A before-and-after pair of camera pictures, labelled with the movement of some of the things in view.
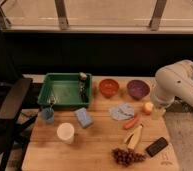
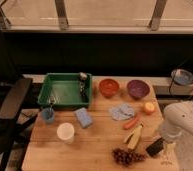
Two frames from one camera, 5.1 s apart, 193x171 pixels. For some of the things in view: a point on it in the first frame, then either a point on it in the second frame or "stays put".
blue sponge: [84, 117] stays put
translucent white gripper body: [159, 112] -> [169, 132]
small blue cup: [48, 115] stays put
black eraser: [156, 147] stays put
